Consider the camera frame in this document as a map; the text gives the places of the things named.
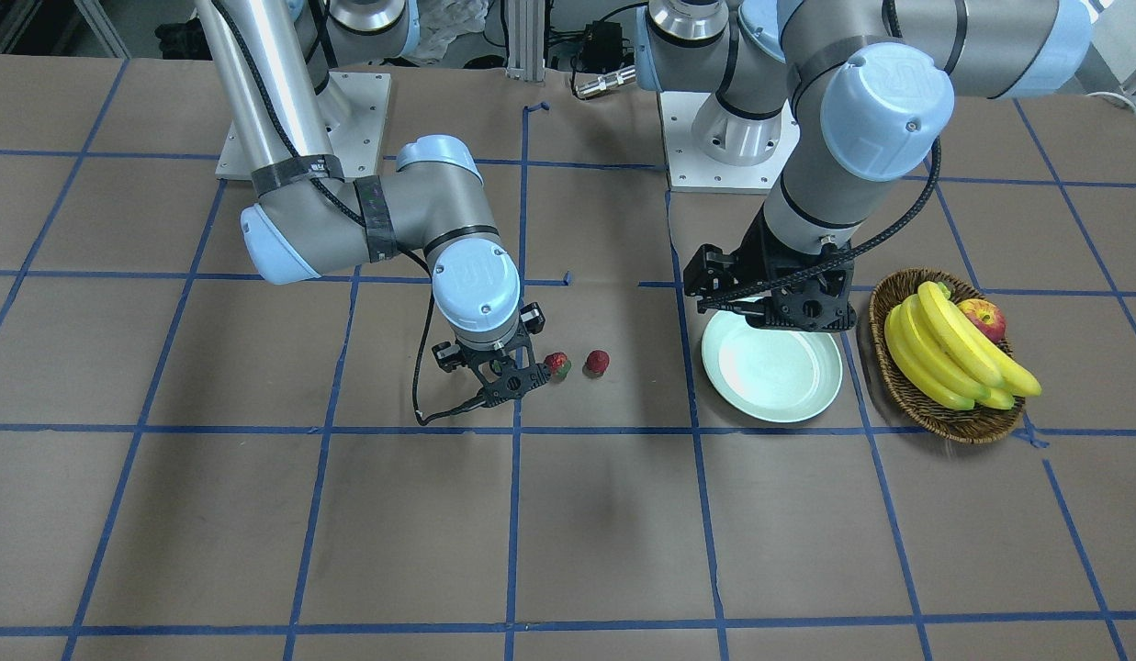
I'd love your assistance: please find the light green plate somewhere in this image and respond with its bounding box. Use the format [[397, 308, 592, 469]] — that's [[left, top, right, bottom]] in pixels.
[[699, 312, 844, 422]]

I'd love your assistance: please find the yellow banana bunch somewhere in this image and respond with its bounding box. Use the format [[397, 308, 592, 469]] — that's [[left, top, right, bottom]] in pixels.
[[885, 281, 1042, 410]]

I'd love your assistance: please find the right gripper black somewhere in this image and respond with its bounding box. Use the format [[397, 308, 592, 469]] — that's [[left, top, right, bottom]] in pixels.
[[432, 302, 550, 409]]

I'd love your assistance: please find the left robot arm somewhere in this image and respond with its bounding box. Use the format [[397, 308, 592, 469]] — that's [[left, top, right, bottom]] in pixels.
[[635, 1, 1093, 333]]

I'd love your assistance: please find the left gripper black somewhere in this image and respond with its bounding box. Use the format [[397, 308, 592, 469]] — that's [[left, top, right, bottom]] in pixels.
[[682, 212, 857, 333]]

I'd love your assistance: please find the black box electronics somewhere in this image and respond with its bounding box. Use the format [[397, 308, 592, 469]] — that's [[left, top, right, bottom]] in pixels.
[[577, 20, 625, 74]]

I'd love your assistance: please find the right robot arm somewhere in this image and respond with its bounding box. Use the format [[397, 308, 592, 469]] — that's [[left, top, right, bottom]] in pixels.
[[197, 1, 551, 413]]

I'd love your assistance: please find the red strawberry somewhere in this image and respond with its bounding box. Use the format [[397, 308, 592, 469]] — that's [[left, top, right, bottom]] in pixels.
[[583, 350, 611, 379], [543, 352, 573, 382]]

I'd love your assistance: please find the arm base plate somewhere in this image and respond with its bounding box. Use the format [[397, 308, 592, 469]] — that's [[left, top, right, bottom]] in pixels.
[[658, 92, 800, 194], [216, 72, 391, 183]]

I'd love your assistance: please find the wicker fruit basket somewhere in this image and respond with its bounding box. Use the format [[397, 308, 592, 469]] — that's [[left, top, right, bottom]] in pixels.
[[857, 267, 1027, 444]]

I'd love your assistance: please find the red apple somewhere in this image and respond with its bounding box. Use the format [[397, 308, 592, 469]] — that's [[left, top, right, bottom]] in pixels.
[[957, 298, 1006, 343]]

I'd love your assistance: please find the silver connector plug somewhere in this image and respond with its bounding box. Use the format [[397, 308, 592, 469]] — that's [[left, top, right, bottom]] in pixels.
[[573, 66, 637, 101]]

